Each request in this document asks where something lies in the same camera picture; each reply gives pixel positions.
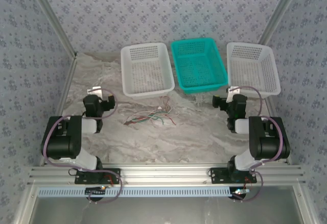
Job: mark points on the aluminium frame post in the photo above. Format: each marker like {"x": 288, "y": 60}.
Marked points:
{"x": 279, "y": 12}
{"x": 52, "y": 17}

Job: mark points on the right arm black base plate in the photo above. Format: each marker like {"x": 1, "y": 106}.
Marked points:
{"x": 219, "y": 175}

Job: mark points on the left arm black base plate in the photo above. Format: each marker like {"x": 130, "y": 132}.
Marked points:
{"x": 115, "y": 175}

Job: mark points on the grey metal sheet panel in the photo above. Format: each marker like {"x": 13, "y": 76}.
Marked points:
{"x": 163, "y": 211}

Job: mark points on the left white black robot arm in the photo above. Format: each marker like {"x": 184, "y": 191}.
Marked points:
{"x": 61, "y": 142}

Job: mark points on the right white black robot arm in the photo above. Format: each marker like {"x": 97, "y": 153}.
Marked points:
{"x": 270, "y": 145}

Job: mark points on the small black control board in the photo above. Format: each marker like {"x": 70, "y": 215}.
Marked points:
{"x": 95, "y": 191}
{"x": 240, "y": 194}

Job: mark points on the white perforated plastic basket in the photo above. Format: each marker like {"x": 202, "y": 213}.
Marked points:
{"x": 146, "y": 68}
{"x": 253, "y": 68}

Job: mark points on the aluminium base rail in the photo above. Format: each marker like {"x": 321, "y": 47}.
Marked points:
{"x": 163, "y": 174}

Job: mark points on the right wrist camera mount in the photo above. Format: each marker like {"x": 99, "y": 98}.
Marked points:
{"x": 231, "y": 92}

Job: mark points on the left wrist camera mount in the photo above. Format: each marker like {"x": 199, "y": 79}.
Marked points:
{"x": 95, "y": 90}

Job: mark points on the teal perforated plastic basket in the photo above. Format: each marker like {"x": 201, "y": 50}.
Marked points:
{"x": 198, "y": 65}

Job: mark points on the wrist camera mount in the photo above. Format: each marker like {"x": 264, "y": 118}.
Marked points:
{"x": 95, "y": 90}
{"x": 231, "y": 92}

